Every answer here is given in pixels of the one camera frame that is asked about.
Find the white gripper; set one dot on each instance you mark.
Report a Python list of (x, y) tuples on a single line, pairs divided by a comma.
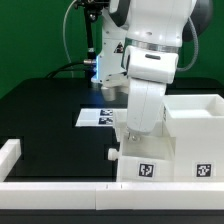
[(149, 73)]

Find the white drawer with knob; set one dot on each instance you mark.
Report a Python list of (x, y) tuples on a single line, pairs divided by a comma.
[(149, 159)]

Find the large white drawer cabinet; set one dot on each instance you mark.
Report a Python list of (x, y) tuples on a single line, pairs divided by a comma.
[(196, 123)]

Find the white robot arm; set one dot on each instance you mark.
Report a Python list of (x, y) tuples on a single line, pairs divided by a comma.
[(141, 46)]

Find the white marker tag board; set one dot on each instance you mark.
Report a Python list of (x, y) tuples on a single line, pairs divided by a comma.
[(95, 117)]

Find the white front rail bar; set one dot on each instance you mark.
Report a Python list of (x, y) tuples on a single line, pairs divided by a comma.
[(112, 196)]

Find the white left rail block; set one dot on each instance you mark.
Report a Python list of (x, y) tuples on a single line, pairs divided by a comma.
[(9, 154)]

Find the black camera stand pole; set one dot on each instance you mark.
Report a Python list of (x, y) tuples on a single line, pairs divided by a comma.
[(92, 11)]

